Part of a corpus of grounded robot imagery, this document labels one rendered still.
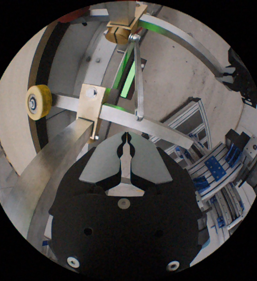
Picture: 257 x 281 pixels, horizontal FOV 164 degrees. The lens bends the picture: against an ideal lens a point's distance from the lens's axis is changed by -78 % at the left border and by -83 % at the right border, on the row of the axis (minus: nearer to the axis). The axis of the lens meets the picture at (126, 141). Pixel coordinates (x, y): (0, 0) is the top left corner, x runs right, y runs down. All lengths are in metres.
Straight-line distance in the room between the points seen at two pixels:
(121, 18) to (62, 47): 0.24
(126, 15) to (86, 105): 0.19
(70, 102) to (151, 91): 0.94
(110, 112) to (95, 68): 0.31
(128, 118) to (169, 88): 0.99
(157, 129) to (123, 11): 0.25
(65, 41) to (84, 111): 0.29
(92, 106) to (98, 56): 0.33
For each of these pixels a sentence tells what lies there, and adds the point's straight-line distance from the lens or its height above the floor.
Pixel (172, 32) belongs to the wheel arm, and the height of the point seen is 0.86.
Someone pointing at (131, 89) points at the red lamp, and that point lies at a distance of 0.33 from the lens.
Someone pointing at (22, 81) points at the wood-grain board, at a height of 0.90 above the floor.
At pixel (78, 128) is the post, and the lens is 0.16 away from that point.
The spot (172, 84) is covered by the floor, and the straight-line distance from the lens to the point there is 1.16.
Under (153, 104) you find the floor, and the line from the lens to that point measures 1.09.
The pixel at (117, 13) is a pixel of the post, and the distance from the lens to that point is 0.20.
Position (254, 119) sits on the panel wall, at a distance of 2.86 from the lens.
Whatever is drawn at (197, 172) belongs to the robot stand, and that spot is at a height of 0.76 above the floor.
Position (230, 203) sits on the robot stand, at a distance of 0.80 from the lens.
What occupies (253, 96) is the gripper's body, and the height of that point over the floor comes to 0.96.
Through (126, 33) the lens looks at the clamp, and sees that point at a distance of 0.22.
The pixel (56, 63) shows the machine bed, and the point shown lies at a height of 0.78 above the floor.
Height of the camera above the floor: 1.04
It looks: 58 degrees down
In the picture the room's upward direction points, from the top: 179 degrees counter-clockwise
